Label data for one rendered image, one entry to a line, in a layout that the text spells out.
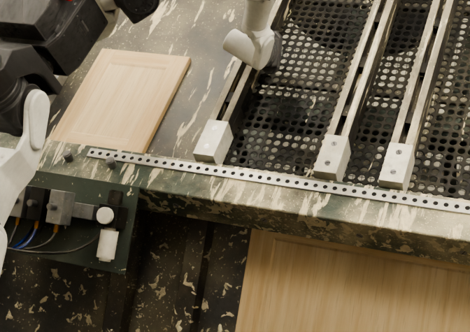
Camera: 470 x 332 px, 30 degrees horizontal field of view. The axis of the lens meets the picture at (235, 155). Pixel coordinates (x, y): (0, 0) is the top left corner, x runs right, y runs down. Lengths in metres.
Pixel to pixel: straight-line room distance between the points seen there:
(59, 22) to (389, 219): 0.93
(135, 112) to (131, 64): 0.21
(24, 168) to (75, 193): 0.36
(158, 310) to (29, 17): 0.99
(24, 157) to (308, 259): 0.84
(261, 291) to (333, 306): 0.21
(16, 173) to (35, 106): 0.17
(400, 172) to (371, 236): 0.18
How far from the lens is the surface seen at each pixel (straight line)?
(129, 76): 2.74
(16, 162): 2.12
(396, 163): 2.25
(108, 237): 2.35
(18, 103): 2.11
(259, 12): 2.26
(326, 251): 2.45
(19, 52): 2.09
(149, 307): 2.66
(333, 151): 2.29
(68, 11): 2.19
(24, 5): 2.15
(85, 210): 2.40
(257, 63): 2.35
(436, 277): 2.39
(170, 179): 2.37
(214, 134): 2.40
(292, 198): 2.25
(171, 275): 2.63
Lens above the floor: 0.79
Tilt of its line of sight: 3 degrees up
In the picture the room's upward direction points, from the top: 9 degrees clockwise
